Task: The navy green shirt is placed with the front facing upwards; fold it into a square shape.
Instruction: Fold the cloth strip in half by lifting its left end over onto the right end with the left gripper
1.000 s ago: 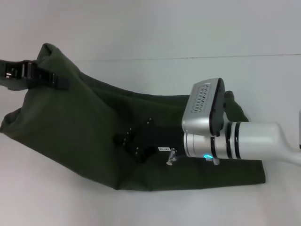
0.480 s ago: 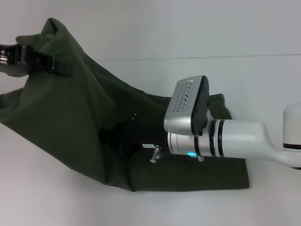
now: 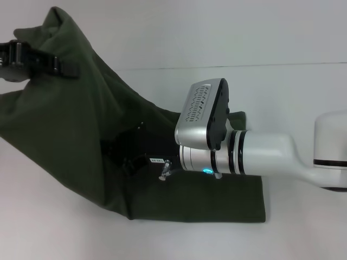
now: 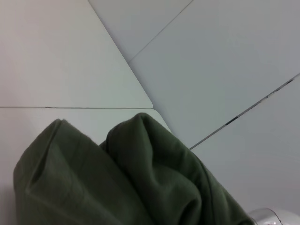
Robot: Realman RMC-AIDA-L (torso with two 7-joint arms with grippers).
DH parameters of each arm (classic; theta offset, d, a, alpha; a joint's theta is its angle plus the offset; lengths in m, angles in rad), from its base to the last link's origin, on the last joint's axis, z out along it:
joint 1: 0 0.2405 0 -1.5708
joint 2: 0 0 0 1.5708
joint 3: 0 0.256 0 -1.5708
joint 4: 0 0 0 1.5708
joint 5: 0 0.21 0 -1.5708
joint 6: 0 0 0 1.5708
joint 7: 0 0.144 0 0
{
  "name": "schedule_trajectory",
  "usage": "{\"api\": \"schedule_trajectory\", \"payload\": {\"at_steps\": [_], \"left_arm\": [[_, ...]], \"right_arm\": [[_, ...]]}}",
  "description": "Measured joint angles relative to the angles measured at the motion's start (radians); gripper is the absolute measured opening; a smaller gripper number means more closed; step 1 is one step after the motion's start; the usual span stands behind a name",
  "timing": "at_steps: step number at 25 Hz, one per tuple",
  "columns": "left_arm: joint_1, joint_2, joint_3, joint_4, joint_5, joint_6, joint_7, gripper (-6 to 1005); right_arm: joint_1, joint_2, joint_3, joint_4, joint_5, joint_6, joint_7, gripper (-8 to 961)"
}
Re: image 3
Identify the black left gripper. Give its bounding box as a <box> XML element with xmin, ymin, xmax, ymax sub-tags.
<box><xmin>0</xmin><ymin>40</ymin><xmax>81</xmax><ymax>83</ymax></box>

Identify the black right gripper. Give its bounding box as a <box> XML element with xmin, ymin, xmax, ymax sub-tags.
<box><xmin>100</xmin><ymin>121</ymin><xmax>181</xmax><ymax>181</ymax></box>

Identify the dark green FREE t-shirt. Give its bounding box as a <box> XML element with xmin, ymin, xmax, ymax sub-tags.
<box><xmin>0</xmin><ymin>6</ymin><xmax>268</xmax><ymax>224</ymax></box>

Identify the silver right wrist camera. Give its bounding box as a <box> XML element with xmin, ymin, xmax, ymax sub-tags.
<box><xmin>175</xmin><ymin>77</ymin><xmax>231</xmax><ymax>151</ymax></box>

